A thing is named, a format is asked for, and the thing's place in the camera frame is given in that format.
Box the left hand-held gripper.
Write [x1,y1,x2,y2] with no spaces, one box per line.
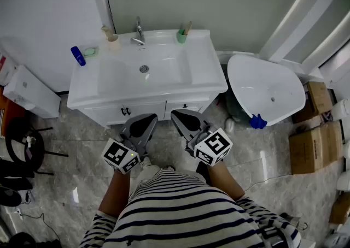
[101,114,159,174]

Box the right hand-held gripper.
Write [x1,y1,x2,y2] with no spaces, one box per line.
[171,109,233,166]

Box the person's left forearm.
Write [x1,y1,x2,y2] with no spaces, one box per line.
[98,169,132,217]

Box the person's right forearm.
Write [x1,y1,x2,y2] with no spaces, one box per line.
[206,159,246,202]

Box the white plastic bottle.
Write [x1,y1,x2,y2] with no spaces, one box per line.
[224,117,235,133]

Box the white washbasin cabinet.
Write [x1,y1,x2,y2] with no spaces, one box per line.
[67,28,229,129]

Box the blue glove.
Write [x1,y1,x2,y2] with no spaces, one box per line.
[248,113,268,130]

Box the white freestanding tub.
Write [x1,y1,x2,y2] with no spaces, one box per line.
[226,54,306,127]

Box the person in striped shirt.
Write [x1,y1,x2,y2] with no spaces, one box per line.
[79,167,301,248]

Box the chrome faucet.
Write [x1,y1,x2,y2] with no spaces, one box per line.
[130,16,145,46]

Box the blue bottle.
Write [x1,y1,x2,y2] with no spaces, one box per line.
[70,46,86,66]

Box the white rectangular carton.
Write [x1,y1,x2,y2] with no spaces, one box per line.
[2,65,61,119]

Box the large cardboard box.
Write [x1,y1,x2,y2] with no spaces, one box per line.
[288,121,344,175]

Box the black metal chair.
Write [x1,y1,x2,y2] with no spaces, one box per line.
[5,117,69,176]

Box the small cardboard box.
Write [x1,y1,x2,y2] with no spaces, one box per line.
[329,192,350,225]
[306,81,334,115]

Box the black floor cable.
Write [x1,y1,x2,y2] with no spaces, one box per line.
[16,211,61,242]

